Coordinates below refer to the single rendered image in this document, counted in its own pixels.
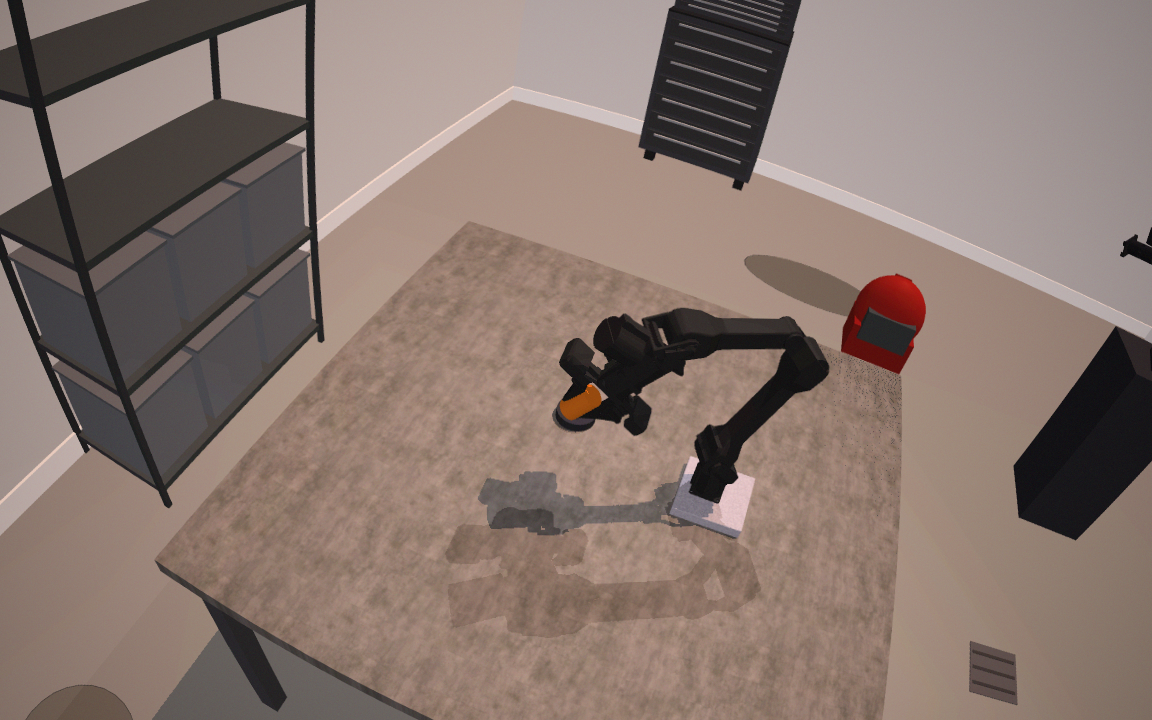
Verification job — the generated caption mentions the orange knob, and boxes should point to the orange knob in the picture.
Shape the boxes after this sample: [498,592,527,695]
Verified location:
[560,384,602,420]

